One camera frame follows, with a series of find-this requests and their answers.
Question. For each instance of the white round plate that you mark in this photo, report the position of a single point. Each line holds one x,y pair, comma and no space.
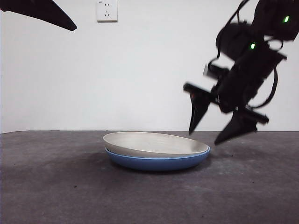
151,143

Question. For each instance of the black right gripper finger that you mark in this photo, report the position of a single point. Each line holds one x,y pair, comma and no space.
198,107
240,128

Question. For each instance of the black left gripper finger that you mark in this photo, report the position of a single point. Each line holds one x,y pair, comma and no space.
46,14

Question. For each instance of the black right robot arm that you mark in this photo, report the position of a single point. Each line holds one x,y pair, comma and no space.
247,70

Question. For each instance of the blue round plate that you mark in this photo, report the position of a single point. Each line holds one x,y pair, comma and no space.
158,164

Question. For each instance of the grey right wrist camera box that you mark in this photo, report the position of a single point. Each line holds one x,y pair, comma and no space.
215,71

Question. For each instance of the white wall socket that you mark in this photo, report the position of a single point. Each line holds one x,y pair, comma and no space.
107,11

